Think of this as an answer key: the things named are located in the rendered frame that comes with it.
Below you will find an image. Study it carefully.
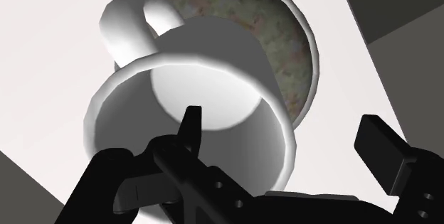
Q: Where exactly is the mottled green plate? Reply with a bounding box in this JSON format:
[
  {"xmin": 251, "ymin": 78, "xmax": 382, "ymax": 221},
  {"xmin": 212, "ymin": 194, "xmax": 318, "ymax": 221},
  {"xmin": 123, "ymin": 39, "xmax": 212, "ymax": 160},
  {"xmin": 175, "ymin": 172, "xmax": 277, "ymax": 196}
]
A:
[{"xmin": 148, "ymin": 0, "xmax": 321, "ymax": 131}]

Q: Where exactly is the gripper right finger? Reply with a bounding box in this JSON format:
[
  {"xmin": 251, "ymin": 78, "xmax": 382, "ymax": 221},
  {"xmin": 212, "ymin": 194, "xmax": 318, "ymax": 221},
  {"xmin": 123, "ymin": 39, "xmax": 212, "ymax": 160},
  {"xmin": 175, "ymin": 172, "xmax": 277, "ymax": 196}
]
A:
[{"xmin": 354, "ymin": 114, "xmax": 444, "ymax": 224}]

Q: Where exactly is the white mug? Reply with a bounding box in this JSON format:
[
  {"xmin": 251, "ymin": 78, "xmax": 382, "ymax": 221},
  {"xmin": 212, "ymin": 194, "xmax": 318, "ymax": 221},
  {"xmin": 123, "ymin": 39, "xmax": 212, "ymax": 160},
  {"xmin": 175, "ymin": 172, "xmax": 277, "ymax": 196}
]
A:
[{"xmin": 83, "ymin": 0, "xmax": 297, "ymax": 224}]

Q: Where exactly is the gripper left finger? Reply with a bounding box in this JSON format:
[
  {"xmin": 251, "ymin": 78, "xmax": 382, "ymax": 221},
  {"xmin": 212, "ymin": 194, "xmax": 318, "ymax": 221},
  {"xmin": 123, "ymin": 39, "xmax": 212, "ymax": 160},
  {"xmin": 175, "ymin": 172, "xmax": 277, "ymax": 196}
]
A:
[{"xmin": 54, "ymin": 105, "xmax": 256, "ymax": 224}]

